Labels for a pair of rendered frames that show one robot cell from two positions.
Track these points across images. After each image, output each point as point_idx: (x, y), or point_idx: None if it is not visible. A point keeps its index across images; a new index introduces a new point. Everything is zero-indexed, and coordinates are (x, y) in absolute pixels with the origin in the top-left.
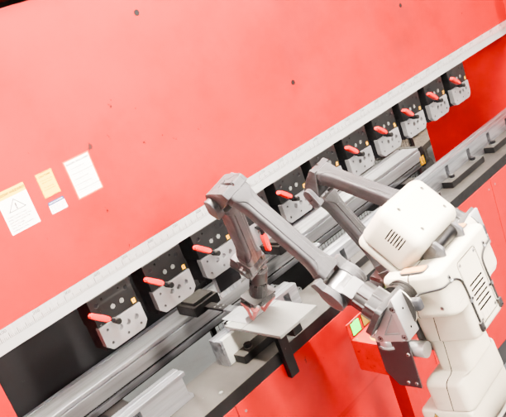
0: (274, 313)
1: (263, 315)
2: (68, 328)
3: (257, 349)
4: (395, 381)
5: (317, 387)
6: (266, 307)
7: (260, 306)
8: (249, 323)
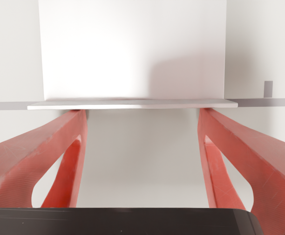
0: (203, 204)
1: (161, 146)
2: None
3: None
4: None
5: None
6: (205, 182)
7: (205, 107)
8: (50, 116)
